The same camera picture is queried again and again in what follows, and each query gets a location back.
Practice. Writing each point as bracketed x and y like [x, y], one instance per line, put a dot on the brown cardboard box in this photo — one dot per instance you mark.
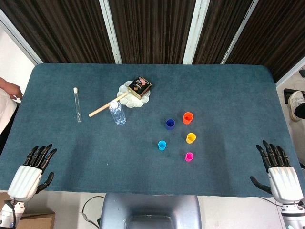
[35, 220]

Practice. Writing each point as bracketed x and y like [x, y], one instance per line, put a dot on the black flat floor device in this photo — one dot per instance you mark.
[288, 94]

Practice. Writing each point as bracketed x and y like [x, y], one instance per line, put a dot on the clear plastic water bottle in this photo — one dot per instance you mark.
[117, 114]

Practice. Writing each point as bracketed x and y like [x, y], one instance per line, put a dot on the pink plastic cup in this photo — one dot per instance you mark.
[189, 157]

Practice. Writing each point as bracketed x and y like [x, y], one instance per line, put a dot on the dark blue plastic cup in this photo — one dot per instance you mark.
[170, 125]

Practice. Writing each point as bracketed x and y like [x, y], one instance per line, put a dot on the black and silver right hand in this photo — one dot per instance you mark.
[284, 181]

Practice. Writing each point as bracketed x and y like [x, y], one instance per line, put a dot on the black trouser leg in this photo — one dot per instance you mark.
[300, 109]

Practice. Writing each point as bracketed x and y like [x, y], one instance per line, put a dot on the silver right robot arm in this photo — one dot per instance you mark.
[293, 215]

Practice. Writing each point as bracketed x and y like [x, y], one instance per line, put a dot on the black and silver left hand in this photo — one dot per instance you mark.
[25, 179]

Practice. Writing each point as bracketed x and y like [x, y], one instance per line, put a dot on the orange plastic cup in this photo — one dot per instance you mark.
[188, 118]

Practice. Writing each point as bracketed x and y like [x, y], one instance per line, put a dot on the glass test tube with stopper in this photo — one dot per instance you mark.
[77, 105]

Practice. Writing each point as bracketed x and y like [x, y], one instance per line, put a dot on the black and gold tin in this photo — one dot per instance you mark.
[139, 87]

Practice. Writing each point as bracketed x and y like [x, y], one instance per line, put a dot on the wooden stick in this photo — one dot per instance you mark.
[100, 110]

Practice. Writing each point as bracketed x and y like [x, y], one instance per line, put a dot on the grey robot torso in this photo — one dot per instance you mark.
[150, 210]

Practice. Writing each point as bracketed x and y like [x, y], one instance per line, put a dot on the blue-grey tablecloth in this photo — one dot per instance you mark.
[95, 155]

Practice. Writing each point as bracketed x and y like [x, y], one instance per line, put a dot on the white sneaker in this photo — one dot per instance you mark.
[295, 102]

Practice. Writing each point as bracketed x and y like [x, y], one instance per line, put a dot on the white partition frame post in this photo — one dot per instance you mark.
[195, 31]
[239, 31]
[110, 31]
[289, 75]
[21, 41]

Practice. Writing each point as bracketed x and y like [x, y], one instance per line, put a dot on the light blue plastic cup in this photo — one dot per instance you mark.
[162, 146]

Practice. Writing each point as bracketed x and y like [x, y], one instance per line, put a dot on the white flower-shaped palette dish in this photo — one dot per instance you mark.
[133, 102]

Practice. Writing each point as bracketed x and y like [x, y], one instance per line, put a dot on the person in white shirt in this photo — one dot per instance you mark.
[6, 107]

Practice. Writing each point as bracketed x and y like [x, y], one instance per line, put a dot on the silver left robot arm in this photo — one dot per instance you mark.
[8, 214]

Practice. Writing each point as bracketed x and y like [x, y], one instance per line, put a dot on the dark brown ribbed panel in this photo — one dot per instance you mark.
[219, 23]
[71, 28]
[152, 28]
[281, 31]

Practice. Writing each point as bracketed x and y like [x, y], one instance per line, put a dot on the yellow plastic cup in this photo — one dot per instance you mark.
[190, 138]

